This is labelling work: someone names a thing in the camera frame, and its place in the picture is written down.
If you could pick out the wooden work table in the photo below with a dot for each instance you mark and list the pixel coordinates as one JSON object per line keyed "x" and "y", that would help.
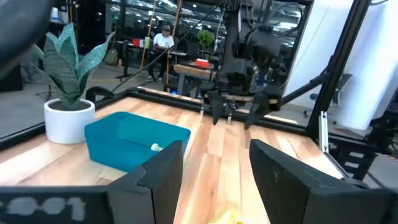
{"x": 189, "y": 71}

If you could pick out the black aluminium rig frame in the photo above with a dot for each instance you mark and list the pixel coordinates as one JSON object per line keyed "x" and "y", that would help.
{"x": 343, "y": 46}

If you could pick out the small green tree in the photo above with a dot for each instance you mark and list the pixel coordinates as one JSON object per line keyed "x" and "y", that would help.
{"x": 206, "y": 39}

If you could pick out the person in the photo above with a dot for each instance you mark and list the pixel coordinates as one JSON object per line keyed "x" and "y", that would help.
{"x": 163, "y": 42}

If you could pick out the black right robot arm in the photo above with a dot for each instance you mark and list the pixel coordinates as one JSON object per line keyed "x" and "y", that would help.
{"x": 236, "y": 46}

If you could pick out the blue plastic basket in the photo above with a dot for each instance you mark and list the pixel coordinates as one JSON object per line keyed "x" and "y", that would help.
{"x": 124, "y": 140}

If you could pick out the red box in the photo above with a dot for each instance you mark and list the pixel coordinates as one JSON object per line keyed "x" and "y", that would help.
{"x": 202, "y": 63}

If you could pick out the yellow pill bottle red pills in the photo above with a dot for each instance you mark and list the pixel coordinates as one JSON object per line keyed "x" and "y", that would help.
{"x": 225, "y": 217}

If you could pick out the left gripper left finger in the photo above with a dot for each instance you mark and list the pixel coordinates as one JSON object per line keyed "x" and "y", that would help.
{"x": 161, "y": 186}

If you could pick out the white plant pot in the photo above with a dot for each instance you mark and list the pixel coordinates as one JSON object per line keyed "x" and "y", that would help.
{"x": 68, "y": 127}

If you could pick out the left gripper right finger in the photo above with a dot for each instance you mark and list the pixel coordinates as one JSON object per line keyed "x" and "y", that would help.
{"x": 289, "y": 186}

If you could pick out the green snake plant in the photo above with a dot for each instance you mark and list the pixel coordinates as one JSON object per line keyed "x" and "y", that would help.
{"x": 62, "y": 71}

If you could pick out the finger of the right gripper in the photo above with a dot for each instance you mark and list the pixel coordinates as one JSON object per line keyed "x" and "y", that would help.
{"x": 216, "y": 105}
{"x": 258, "y": 107}

